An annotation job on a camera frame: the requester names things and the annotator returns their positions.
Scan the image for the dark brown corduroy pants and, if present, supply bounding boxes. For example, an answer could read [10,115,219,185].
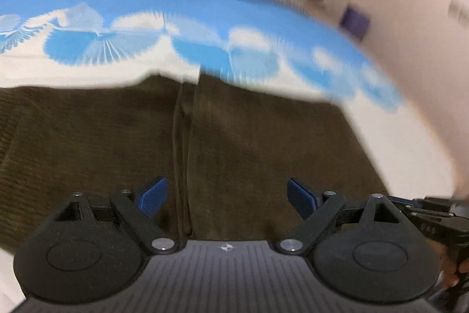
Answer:
[1,75,385,251]

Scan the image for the person's right hand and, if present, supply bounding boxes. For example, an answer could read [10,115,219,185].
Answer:
[435,243,469,288]

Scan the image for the blue white patterned bedsheet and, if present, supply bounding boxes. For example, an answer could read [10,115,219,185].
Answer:
[0,0,459,303]

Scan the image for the purple box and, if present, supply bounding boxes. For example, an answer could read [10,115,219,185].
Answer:
[339,5,371,41]

